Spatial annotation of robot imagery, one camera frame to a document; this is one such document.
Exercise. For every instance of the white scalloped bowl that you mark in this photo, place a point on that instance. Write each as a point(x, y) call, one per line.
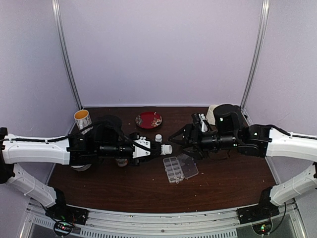
point(81, 168)

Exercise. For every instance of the white pill bottle rear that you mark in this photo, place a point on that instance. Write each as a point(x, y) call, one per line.
point(158, 138)

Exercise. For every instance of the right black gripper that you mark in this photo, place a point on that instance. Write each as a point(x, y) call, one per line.
point(189, 130)

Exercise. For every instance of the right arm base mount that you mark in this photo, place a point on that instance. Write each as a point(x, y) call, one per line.
point(263, 210)

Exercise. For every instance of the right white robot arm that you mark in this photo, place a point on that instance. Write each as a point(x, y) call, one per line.
point(292, 145)

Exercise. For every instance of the front aluminium rail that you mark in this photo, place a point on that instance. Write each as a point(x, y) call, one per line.
point(213, 224)

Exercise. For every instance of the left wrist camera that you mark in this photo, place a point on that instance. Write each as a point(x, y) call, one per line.
point(142, 142)

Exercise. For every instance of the cream textured mug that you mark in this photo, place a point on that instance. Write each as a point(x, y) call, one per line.
point(210, 116)

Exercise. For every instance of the grey lid pill bottle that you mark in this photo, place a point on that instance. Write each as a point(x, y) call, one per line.
point(121, 162)

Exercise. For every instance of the red floral plate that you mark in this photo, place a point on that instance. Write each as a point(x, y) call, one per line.
point(148, 120)

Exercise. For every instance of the yellow interior floral mug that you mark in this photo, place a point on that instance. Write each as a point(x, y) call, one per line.
point(83, 121)

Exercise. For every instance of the clear plastic pill organizer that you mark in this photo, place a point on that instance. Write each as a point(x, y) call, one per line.
point(179, 168)

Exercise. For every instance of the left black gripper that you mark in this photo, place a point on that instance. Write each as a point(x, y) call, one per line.
point(142, 159)

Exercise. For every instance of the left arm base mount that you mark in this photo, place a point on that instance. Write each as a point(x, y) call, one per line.
point(62, 212)

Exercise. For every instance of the aluminium frame post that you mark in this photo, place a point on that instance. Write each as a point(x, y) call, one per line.
point(257, 51)
point(64, 52)

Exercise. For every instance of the white pill bottle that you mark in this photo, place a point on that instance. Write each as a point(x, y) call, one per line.
point(158, 138)
point(166, 149)

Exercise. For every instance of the white pill bottle front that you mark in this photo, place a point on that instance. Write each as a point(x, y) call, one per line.
point(166, 149)

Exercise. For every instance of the right aluminium frame post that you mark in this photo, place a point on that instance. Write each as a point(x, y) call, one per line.
point(257, 51)

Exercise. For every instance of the left aluminium frame post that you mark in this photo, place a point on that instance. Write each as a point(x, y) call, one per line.
point(64, 52)

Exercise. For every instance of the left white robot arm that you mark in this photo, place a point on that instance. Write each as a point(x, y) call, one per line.
point(16, 149)

